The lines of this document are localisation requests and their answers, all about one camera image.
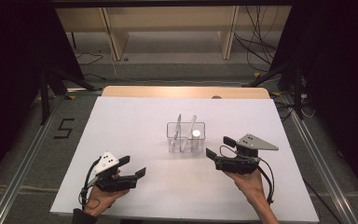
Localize person's right hand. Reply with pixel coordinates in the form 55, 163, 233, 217
225, 169, 267, 206

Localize person's left hand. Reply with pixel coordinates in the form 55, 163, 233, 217
83, 186, 131, 217

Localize black cables by tripod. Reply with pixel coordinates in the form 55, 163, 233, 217
271, 90, 317, 121

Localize black curtain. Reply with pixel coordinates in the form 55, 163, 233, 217
0, 0, 86, 191
269, 0, 358, 200

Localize light wooden shelf unit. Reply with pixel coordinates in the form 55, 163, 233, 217
55, 5, 293, 62

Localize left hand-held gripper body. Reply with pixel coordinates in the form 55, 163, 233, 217
92, 151, 139, 193

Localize right hand-held gripper cable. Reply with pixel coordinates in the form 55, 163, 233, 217
219, 145, 276, 205

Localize hand-held gripper cable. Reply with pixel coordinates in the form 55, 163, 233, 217
78, 157, 103, 211
219, 145, 276, 205

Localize tangle of black cables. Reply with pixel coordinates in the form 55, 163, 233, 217
233, 5, 282, 73

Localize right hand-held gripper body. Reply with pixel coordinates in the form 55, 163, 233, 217
213, 133, 280, 175

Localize wooden table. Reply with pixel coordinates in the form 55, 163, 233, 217
102, 86, 271, 100

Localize thin black floor cable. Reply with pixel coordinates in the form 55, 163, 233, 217
75, 51, 104, 66

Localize aluminium floor rail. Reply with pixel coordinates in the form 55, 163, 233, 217
283, 92, 358, 224
0, 92, 68, 224

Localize black tripod stand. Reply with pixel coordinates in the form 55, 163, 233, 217
38, 63, 104, 125
241, 55, 306, 120

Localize long black floor cable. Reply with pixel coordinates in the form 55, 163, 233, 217
302, 177, 345, 224

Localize clear plastic pen holder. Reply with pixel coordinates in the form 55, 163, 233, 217
166, 120, 207, 154

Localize left hand-held gripper cable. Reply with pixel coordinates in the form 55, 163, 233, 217
78, 157, 103, 211

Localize white pen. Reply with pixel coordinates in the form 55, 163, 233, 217
180, 115, 198, 152

